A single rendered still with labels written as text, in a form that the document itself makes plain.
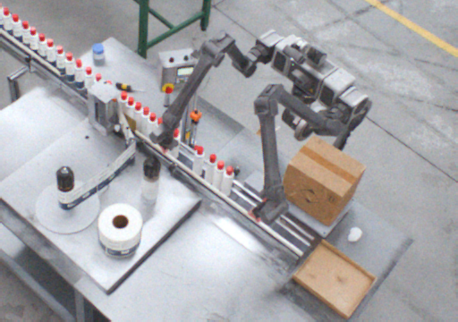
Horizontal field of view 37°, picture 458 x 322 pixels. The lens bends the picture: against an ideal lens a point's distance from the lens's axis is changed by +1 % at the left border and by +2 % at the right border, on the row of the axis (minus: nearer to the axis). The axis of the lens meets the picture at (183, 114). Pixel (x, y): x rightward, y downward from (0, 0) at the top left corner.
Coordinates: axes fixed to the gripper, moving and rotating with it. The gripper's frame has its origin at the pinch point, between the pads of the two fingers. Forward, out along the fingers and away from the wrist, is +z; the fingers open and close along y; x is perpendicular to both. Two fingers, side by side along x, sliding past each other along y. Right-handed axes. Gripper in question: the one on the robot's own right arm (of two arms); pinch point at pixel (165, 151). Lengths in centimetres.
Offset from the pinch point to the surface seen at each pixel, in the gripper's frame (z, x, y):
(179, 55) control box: -34.6, 25.7, -18.2
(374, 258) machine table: 28, 42, 102
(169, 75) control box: -27.9, 17.8, -16.7
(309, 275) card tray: 28, 13, 84
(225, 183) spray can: 13.6, 15.6, 28.0
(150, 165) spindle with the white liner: -3.6, -13.5, 2.5
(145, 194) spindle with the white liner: 19.1, -14.4, 1.9
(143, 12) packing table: 55, 119, -121
